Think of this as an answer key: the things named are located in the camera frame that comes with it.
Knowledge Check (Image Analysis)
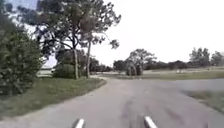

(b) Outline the grass verge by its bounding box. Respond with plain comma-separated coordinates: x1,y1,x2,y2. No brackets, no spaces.
0,76,108,120

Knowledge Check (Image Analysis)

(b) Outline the robot's own part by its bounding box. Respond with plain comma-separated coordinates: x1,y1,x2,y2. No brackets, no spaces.
143,115,158,128
73,118,86,128

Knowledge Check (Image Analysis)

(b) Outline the green leafy bush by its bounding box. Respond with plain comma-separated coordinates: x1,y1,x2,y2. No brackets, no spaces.
0,13,44,97

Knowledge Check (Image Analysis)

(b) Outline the grey asphalt path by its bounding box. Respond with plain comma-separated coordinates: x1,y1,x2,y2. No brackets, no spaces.
0,75,224,128

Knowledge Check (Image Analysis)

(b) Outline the distant tree line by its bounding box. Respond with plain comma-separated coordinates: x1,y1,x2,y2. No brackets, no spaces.
89,46,224,73

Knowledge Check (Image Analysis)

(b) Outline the grass field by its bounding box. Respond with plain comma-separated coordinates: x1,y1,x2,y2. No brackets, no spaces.
99,68,224,81

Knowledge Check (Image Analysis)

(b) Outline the thin-trunked tree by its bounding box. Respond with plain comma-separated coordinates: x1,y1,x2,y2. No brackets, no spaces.
19,0,88,80
77,0,122,79

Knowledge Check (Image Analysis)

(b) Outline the small spreading tree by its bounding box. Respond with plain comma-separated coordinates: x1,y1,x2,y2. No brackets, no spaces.
124,48,158,77

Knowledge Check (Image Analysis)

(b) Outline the low rounded bush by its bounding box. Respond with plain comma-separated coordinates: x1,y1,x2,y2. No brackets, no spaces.
52,63,83,80

